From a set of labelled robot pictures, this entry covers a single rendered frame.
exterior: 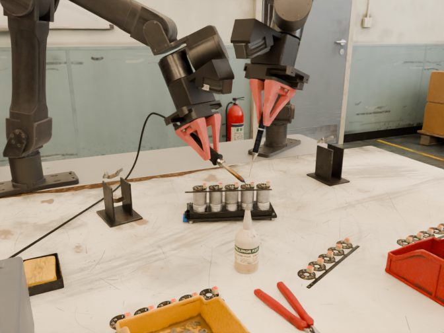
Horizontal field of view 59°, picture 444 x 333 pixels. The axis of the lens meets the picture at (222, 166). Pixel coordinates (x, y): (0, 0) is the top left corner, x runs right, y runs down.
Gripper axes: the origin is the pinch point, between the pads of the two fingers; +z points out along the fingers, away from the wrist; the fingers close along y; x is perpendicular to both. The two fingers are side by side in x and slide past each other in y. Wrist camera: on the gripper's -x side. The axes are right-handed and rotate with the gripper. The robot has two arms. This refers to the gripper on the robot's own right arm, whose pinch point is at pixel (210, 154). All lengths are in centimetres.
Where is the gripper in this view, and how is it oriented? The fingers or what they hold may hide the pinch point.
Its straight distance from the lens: 74.7
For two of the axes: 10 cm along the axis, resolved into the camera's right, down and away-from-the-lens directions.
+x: -6.8, 2.8, 6.8
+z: 3.7, 9.3, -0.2
